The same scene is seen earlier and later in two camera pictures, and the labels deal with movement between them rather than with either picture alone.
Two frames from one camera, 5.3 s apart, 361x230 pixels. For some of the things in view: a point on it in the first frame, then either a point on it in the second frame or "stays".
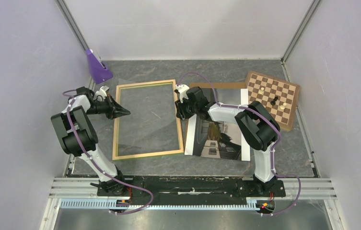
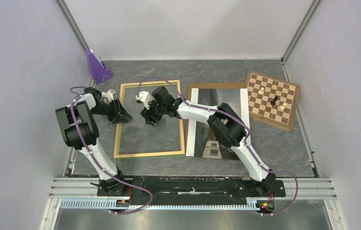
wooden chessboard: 281,97 stays
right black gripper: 181,113 to 147,114
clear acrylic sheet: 151,128 stays
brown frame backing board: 214,85 stays
